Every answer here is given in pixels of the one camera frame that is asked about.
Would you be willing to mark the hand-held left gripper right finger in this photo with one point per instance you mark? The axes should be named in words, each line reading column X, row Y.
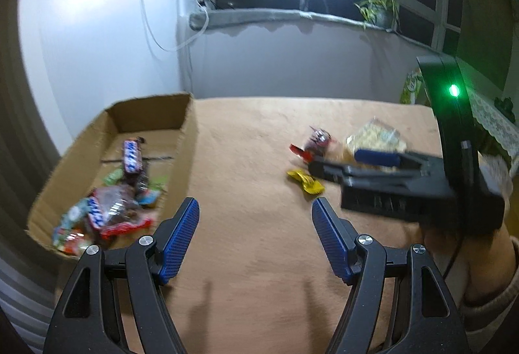
column 332, row 240

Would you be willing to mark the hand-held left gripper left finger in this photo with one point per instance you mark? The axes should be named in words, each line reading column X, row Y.
column 180, row 240

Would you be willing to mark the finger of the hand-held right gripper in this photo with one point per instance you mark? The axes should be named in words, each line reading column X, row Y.
column 377, row 157
column 328, row 169

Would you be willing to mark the clear cracker packet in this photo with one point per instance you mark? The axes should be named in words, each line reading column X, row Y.
column 375, row 137

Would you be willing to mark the yellow candy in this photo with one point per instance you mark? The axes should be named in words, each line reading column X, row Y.
column 306, row 179

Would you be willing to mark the red dark snack wrapper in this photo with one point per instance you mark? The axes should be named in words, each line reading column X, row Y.
column 318, row 141

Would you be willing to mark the small blue purple packet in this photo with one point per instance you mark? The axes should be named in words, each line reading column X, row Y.
column 148, row 196

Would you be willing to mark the red snack packet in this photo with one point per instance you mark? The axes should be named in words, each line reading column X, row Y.
column 121, row 228

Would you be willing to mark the clear bag of dark snacks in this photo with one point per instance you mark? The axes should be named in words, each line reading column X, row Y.
column 119, row 200

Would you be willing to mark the cardboard box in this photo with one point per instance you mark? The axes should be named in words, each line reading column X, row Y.
column 184, row 159

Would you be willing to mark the red green candy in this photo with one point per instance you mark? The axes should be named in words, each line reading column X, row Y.
column 73, row 242

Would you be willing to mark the blue green snack packet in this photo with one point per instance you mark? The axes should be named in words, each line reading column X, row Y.
column 75, row 214

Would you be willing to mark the person's right forearm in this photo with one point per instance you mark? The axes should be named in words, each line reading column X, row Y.
column 490, row 273

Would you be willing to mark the person's right hand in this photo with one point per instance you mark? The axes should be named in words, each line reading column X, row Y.
column 442, row 236

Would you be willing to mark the white lace cloth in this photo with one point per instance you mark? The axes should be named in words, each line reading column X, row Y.
column 494, row 123

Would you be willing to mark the green yellow snack bag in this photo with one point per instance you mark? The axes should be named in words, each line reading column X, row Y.
column 411, row 88

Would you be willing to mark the potted green plant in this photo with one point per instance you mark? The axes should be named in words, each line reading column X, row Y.
column 383, row 15

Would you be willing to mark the grey ribbed panel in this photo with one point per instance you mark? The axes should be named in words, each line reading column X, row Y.
column 24, row 289

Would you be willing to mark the grey window sill cover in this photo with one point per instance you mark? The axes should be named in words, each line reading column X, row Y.
column 263, row 15

